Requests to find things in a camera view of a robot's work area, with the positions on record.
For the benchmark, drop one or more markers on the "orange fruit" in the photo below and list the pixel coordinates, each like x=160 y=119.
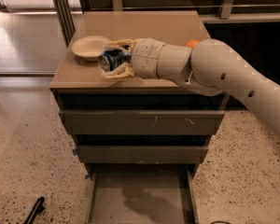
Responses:
x=192 y=43

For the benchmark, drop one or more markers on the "grey middle drawer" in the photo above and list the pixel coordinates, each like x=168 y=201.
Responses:
x=141 y=154

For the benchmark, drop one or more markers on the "white ceramic bowl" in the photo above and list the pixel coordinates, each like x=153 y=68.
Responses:
x=90 y=47

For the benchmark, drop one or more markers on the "black stand leg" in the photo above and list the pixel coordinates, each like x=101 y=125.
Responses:
x=37 y=209

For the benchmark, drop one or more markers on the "grey open bottom drawer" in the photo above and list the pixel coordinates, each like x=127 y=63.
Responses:
x=141 y=194

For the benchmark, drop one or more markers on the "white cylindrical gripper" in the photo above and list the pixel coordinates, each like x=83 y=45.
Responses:
x=145 y=59

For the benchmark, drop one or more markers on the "blue tape piece upper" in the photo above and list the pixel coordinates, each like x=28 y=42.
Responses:
x=74 y=152

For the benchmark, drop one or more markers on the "grey drawer cabinet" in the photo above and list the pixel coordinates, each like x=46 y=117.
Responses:
x=79 y=85

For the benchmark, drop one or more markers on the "metal window frame post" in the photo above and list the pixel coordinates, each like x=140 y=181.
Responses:
x=65 y=20

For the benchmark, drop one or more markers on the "grey top drawer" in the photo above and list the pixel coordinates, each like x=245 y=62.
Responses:
x=137 y=122

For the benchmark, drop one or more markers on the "blue pepsi can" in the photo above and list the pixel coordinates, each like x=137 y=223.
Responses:
x=109 y=60

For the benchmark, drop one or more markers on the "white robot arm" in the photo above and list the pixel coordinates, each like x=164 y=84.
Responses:
x=209 y=68

